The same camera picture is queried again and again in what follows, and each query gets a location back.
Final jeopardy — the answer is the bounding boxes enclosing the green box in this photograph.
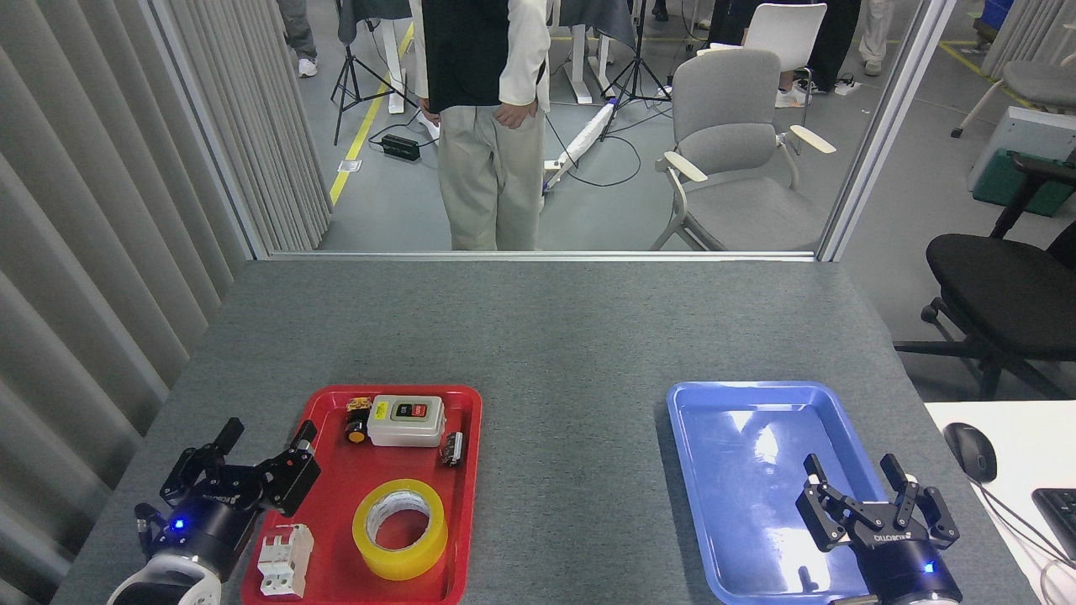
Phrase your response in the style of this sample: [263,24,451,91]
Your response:
[973,150,1076,218]

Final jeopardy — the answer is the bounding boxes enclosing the white stand on wheels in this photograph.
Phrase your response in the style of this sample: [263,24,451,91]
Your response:
[542,99,619,199]

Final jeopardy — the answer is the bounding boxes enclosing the silver post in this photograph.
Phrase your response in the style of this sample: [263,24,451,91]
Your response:
[147,0,272,260]
[817,0,959,261]

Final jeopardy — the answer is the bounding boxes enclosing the silver horizontal rail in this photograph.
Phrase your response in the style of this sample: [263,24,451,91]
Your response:
[267,250,820,262]

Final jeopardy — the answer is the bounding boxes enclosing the grey upholstered chair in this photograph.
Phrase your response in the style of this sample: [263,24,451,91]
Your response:
[950,25,1076,139]

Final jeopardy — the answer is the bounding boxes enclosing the background person in beige trousers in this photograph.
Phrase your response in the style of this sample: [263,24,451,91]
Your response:
[857,0,897,76]

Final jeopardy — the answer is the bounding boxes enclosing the black keyboard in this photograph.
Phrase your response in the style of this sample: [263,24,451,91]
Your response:
[1031,487,1076,562]

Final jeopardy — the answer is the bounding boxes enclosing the pale grey box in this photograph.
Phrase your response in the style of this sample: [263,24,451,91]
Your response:
[967,105,1076,194]

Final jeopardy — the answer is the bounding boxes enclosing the grey armchair with white armrests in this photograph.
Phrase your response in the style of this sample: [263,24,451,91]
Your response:
[651,49,837,251]

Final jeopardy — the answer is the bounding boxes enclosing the black floor cable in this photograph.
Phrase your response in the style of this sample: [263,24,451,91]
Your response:
[545,109,644,188]

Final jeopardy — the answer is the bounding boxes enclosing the white side table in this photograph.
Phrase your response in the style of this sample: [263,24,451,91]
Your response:
[925,401,1076,605]

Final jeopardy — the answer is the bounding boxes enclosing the grey vertical blinds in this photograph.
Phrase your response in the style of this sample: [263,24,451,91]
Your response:
[0,0,333,605]

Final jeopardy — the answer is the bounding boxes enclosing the blue plastic tray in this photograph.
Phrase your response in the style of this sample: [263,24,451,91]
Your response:
[666,380,927,605]

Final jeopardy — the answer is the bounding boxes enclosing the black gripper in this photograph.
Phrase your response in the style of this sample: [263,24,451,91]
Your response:
[148,418,322,583]
[795,454,964,605]

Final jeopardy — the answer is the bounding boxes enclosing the white plastic chair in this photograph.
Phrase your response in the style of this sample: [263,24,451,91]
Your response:
[696,3,829,110]

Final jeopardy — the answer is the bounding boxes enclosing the white two-button switch box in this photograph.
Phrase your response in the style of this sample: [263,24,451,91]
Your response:
[367,394,446,449]

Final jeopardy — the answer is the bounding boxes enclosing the black tripod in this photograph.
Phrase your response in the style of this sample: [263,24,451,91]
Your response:
[330,0,419,146]
[599,0,673,142]

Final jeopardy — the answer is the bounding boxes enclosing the black mouse cable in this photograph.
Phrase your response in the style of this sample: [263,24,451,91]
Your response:
[979,479,1076,581]

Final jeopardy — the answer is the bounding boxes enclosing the white circuit breaker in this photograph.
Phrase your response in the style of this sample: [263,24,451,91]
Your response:
[257,523,315,598]

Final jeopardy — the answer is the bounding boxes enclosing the yellow tape roll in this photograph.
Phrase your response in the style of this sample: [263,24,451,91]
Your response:
[351,479,449,581]

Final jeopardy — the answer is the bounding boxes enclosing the black push button orange cap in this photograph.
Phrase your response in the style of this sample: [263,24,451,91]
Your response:
[345,397,375,445]

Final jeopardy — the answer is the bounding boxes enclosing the black office chair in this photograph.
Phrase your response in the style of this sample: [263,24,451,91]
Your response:
[893,153,1076,400]

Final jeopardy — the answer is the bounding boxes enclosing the background person in dark trousers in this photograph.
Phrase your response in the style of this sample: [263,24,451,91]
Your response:
[277,0,320,79]

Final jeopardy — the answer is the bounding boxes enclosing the black computer mouse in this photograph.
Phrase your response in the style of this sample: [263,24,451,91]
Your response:
[943,422,999,484]

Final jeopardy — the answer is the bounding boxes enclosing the red plastic tray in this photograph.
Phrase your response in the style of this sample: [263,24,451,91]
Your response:
[241,385,483,605]

